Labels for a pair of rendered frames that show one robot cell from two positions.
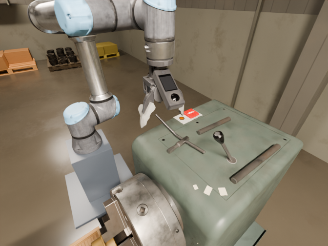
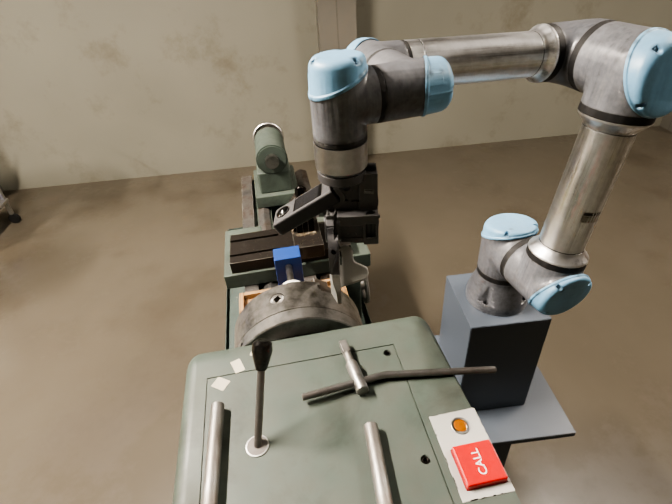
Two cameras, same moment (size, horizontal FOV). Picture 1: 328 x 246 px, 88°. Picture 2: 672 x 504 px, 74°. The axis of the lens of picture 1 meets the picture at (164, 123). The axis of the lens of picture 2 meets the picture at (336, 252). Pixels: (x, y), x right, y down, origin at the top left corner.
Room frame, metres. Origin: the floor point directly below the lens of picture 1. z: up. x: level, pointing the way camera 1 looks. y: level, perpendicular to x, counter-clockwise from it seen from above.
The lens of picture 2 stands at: (0.74, -0.51, 1.90)
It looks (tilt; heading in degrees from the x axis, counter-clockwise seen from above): 37 degrees down; 120
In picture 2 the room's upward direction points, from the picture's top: 4 degrees counter-clockwise
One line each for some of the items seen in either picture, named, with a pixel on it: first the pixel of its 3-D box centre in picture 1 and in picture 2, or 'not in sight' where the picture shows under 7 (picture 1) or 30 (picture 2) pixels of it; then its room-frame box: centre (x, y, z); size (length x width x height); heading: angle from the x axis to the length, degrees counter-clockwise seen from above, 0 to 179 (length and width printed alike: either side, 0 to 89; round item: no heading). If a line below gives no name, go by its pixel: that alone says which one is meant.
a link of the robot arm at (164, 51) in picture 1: (158, 49); (340, 154); (0.47, 0.01, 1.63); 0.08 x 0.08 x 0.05
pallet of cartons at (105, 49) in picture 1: (100, 50); not in sight; (6.67, 2.34, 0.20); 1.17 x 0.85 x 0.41; 123
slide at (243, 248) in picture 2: not in sight; (289, 244); (-0.07, 0.58, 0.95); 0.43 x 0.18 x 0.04; 37
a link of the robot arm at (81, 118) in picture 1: (80, 118); (508, 244); (0.69, 0.41, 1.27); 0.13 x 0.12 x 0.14; 135
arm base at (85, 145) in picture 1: (85, 137); (498, 280); (0.68, 0.41, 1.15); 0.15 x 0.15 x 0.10
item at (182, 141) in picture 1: (178, 144); (352, 365); (0.50, -0.06, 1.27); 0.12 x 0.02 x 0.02; 134
